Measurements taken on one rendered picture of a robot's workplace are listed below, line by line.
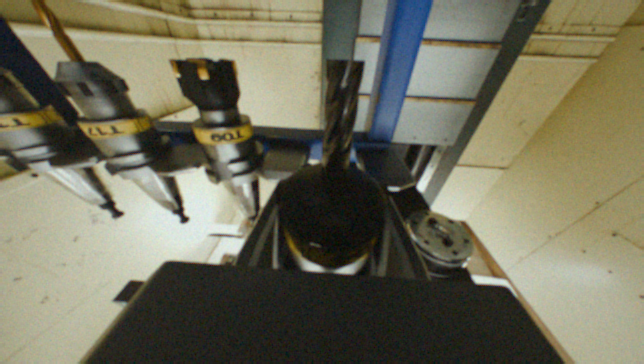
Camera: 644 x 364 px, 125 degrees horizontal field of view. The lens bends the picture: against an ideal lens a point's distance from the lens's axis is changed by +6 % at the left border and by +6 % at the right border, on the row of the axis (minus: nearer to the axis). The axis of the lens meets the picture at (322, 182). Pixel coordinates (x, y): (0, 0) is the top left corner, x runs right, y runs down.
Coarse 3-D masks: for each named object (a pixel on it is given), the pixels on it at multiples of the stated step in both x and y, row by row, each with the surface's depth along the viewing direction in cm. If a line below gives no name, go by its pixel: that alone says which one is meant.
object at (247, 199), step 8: (224, 184) 19; (232, 184) 18; (248, 184) 19; (256, 184) 20; (232, 192) 19; (240, 192) 19; (248, 192) 20; (256, 192) 21; (240, 200) 20; (248, 200) 21; (256, 200) 22; (240, 208) 22; (248, 208) 22; (256, 208) 23; (248, 216) 23
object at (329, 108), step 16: (336, 64) 5; (352, 64) 5; (336, 80) 5; (352, 80) 5; (336, 96) 5; (352, 96) 5; (336, 112) 5; (352, 112) 6; (336, 128) 6; (352, 128) 6; (336, 144) 6; (336, 160) 6; (336, 176) 7
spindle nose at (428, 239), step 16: (416, 224) 46; (432, 224) 46; (448, 224) 46; (416, 240) 42; (432, 240) 42; (464, 240) 42; (432, 256) 40; (448, 256) 39; (464, 256) 39; (432, 272) 42; (448, 272) 41
